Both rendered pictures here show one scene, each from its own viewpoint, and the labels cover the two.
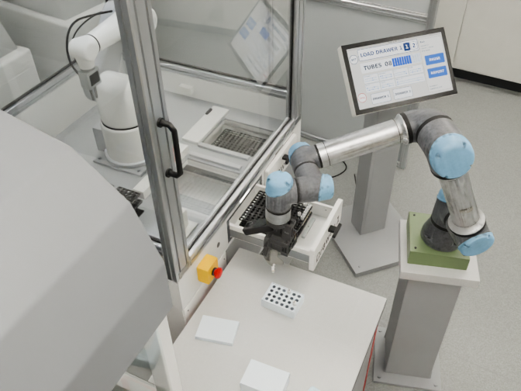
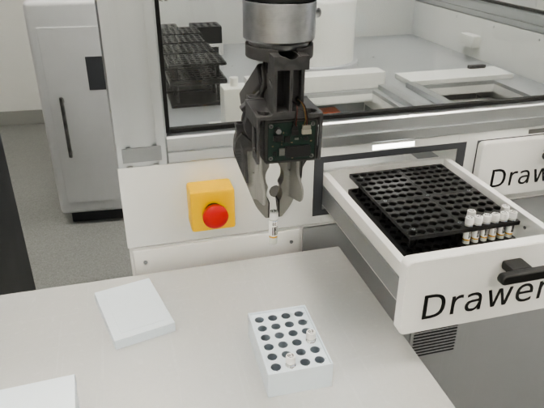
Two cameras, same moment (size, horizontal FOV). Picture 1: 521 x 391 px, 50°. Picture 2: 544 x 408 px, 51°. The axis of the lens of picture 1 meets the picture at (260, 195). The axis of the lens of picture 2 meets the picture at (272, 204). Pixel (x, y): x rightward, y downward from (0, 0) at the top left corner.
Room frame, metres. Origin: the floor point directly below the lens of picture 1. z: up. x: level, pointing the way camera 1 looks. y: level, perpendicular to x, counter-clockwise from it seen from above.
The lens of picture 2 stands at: (0.78, -0.49, 1.29)
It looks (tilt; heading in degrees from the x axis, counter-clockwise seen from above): 27 degrees down; 48
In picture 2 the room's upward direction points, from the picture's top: straight up
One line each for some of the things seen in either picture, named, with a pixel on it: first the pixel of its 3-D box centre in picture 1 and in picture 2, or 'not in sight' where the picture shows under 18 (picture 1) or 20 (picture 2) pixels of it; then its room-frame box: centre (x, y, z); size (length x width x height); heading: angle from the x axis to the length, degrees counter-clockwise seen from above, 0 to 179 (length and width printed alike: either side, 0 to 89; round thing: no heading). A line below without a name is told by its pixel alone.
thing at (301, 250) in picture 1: (274, 219); (422, 213); (1.50, -0.05, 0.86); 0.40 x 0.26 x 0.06; 64
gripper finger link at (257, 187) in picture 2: (275, 260); (261, 189); (1.16, -0.04, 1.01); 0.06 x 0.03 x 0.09; 62
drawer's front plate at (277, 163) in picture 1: (281, 162); (542, 163); (1.83, -0.09, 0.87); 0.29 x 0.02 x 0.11; 154
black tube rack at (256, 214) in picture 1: (276, 218); (425, 213); (1.50, -0.06, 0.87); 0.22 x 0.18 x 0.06; 64
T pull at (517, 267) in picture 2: (333, 230); (519, 269); (1.39, -0.26, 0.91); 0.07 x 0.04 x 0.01; 154
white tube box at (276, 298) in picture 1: (282, 300); (287, 347); (1.18, -0.07, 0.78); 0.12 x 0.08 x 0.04; 62
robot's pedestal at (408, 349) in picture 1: (419, 309); not in sight; (1.43, -0.67, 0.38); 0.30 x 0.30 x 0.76; 79
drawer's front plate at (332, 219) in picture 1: (326, 233); (501, 279); (1.41, -0.24, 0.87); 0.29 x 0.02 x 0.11; 154
